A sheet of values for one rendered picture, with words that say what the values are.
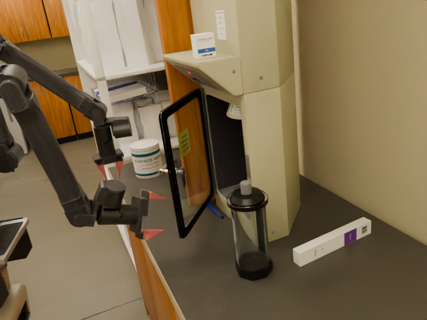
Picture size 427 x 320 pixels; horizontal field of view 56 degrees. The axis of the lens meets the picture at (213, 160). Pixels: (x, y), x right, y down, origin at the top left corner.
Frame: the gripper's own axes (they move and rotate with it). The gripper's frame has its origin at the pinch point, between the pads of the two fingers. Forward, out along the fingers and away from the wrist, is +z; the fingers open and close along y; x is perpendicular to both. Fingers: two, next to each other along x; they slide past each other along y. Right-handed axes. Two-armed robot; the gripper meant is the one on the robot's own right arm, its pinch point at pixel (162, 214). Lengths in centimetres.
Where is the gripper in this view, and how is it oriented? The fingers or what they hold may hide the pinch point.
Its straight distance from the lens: 123.6
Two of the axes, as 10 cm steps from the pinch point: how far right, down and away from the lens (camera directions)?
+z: 8.3, 0.8, 5.5
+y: 0.8, -10.0, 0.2
